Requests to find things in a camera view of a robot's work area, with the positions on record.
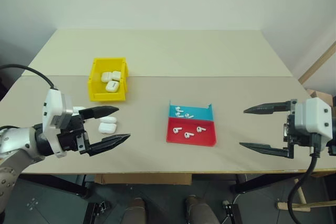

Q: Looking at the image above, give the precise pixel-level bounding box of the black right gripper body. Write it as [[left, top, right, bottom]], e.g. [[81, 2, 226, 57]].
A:
[[282, 99, 314, 147]]

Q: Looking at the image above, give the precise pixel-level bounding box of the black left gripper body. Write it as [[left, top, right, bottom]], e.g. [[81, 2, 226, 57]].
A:
[[56, 105, 92, 154]]

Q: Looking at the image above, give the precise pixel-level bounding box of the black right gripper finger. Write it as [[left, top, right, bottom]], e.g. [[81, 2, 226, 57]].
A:
[[243, 100, 292, 116], [239, 142, 295, 159]]

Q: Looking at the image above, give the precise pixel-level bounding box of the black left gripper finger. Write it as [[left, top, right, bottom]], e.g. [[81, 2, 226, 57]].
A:
[[85, 133, 132, 157], [78, 105, 120, 121]]

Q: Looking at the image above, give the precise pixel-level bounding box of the yellow plastic bin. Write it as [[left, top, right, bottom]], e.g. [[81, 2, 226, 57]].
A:
[[87, 57, 130, 103]]

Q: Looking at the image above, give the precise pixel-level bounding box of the brown cardboard box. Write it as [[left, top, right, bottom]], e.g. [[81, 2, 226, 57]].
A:
[[306, 89, 336, 105]]

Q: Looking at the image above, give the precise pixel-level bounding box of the cardboard sheet under table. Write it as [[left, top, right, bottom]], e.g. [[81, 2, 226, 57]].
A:
[[94, 173, 193, 186]]

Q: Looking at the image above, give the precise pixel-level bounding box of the black table leg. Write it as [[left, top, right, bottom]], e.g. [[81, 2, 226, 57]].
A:
[[17, 174, 90, 200]]

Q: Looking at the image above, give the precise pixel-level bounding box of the blue tray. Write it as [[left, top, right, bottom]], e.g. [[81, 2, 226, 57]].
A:
[[167, 100, 214, 123]]

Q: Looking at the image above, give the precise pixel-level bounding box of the red tray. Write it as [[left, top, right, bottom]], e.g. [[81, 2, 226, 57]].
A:
[[165, 117, 218, 147]]

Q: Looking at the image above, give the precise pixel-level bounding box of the slanted wooden beam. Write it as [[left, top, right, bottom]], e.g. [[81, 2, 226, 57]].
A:
[[298, 47, 336, 84]]

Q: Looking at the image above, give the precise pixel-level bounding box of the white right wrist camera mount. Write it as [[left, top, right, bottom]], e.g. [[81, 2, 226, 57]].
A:
[[295, 97, 334, 140]]

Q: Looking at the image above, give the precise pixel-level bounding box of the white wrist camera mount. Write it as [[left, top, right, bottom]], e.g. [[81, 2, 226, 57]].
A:
[[295, 97, 334, 140], [41, 88, 73, 158]]

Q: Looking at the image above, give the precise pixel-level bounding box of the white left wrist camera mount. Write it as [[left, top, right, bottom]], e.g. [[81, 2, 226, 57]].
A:
[[41, 88, 73, 158]]

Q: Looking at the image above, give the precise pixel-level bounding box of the light wooden frame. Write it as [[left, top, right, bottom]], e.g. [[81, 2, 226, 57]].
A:
[[275, 178, 336, 212]]

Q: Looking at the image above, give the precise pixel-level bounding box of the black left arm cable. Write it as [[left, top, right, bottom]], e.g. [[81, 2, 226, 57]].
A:
[[0, 63, 58, 90]]

